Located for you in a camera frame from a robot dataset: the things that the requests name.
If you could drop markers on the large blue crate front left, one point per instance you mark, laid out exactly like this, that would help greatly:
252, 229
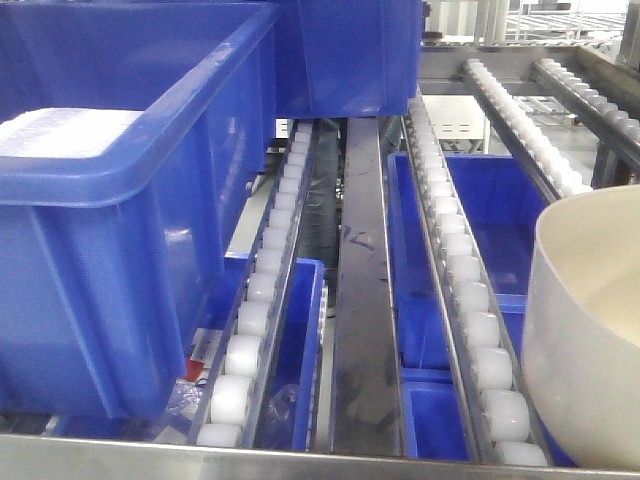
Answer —
108, 260

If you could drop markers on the white roller track left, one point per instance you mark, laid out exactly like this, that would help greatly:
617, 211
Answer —
235, 394

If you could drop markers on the white roller track far right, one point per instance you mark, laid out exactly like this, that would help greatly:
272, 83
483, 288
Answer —
605, 117

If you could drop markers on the white sheet in crate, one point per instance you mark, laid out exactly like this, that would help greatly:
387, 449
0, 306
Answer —
58, 132

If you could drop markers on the dark steel divider rail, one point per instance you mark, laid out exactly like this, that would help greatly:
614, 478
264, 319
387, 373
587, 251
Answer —
366, 394

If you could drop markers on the white roller track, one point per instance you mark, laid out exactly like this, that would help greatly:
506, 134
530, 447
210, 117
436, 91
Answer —
499, 421
235, 394
605, 117
549, 170

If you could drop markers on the blue crate lower left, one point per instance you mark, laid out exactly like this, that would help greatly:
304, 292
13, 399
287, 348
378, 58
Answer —
290, 396

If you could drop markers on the blue crate upper centre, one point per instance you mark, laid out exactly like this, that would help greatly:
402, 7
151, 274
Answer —
346, 58

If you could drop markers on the steel front shelf edge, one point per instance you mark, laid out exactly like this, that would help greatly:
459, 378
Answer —
33, 457

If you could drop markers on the white roller track centre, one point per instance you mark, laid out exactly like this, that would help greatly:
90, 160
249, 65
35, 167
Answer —
499, 421

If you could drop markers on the blue crate lower right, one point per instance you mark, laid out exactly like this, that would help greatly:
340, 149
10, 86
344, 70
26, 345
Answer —
502, 206

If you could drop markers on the blue crate lower front centre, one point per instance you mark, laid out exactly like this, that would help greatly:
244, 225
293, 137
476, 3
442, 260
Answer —
433, 426

